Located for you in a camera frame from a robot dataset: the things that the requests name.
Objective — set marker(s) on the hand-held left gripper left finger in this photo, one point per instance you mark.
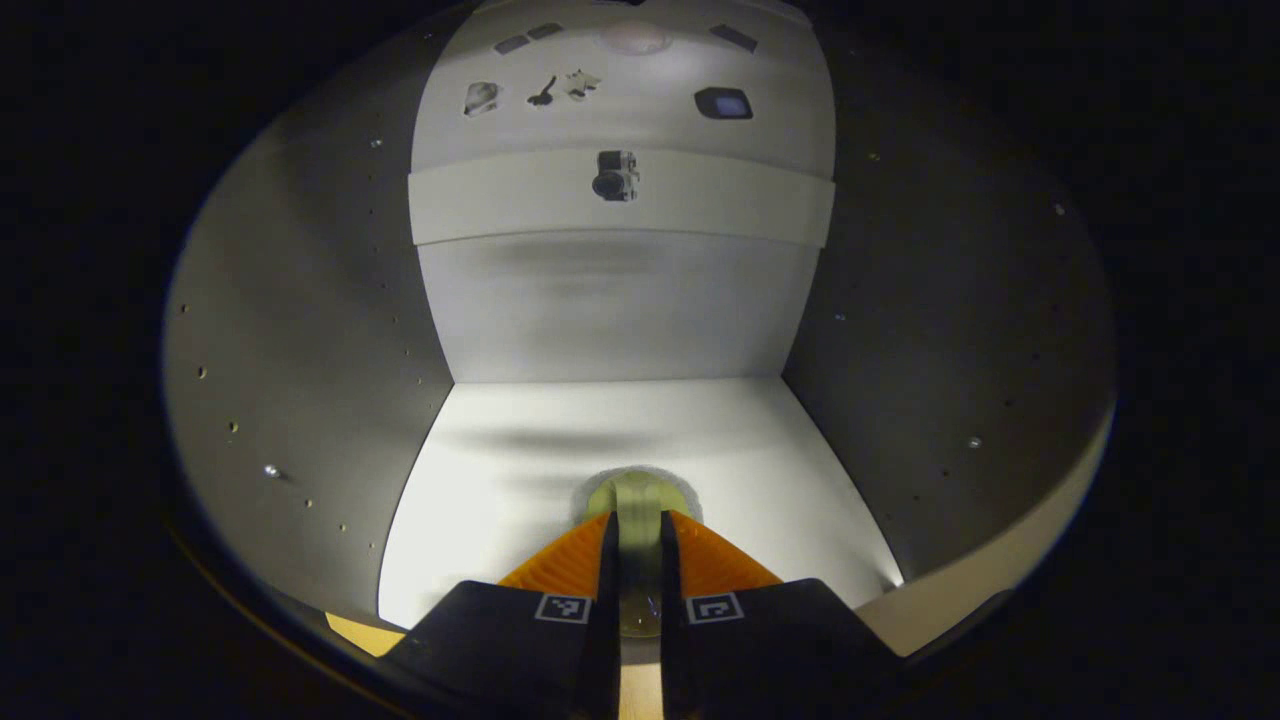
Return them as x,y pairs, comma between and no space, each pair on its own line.
610,650

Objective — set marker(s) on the white cabinet shelf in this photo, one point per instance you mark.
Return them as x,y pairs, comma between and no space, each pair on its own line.
500,200

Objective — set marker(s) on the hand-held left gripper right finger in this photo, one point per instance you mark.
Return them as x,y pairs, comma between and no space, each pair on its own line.
672,650

